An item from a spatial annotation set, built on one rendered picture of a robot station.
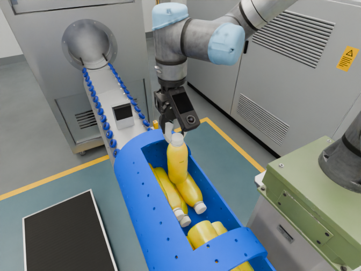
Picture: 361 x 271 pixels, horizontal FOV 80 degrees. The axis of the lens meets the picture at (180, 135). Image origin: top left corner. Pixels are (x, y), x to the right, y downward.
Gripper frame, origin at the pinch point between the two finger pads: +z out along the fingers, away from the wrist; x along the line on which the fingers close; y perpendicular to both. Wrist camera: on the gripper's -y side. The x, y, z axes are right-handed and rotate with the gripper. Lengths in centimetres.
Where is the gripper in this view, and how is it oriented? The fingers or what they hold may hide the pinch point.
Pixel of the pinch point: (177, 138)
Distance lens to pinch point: 66.0
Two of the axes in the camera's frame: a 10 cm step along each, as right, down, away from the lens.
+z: 0.1, 7.4, 6.8
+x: -8.9, 3.1, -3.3
